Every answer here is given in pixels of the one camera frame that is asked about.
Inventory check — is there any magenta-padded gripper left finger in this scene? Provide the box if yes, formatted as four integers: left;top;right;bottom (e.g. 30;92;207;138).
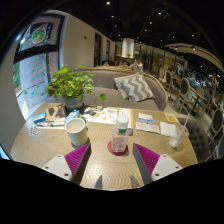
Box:
41;142;92;186

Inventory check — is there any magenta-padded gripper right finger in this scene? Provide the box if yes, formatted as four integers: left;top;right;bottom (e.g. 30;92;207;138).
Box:
132;142;184;186

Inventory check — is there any clear plastic bottle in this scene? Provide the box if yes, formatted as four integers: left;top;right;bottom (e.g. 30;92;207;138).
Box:
110;114;130;154

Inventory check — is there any white ceramic cup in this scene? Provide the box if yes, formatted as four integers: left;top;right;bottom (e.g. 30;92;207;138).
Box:
64;117;89;148

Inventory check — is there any white printed leaflet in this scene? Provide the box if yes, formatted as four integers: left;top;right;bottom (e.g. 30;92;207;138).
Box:
134;121;160;134

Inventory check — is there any flat round red coaster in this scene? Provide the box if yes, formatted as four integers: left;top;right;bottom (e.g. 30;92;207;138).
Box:
107;139;129;157

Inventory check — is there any white paper napkin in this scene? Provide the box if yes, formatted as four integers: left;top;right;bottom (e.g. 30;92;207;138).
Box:
159;121;178;138

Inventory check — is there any clear drinking glass with straw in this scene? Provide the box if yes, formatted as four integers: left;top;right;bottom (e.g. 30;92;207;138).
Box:
168;111;193;149

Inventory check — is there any blue and white leaflet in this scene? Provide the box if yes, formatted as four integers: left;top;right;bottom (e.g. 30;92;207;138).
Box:
137;112;154;124

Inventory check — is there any white pen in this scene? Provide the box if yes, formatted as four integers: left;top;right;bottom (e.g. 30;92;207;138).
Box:
35;121;66;130

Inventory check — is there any blue and white carton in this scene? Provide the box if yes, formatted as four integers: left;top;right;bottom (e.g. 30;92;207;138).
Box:
64;109;81;123

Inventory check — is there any yellow card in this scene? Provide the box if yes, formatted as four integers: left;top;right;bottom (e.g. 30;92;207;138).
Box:
164;112;179;123

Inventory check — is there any illustrated menu sheet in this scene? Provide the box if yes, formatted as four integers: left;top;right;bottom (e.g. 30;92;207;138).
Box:
81;105;120;125

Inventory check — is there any brown paper card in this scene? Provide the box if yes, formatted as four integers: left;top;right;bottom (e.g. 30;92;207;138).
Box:
44;104;68;123

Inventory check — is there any grey tufted armchair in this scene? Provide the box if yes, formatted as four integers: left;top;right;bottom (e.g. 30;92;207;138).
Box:
178;116;210;163

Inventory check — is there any pill blister pack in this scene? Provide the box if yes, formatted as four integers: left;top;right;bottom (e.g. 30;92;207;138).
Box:
29;124;38;136

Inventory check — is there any small blue and white box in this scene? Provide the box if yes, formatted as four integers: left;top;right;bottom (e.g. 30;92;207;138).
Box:
32;111;47;124

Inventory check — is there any grey curved sofa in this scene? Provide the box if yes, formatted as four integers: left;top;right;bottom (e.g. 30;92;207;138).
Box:
48;68;169;113

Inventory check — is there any grey chevron cushion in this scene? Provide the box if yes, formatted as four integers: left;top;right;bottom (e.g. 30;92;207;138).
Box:
113;73;156;103

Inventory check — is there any green potted plant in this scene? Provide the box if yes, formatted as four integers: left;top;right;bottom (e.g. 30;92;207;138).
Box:
41;64;108;113

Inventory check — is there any group of dining chairs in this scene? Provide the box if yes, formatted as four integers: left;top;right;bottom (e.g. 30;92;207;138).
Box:
163;68;224;158

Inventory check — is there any window with painted decorations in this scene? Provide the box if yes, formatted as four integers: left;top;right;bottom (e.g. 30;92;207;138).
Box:
12;14;66;119

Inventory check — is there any group of ceiling lights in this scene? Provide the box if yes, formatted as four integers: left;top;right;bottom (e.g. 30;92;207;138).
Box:
105;0;198;51

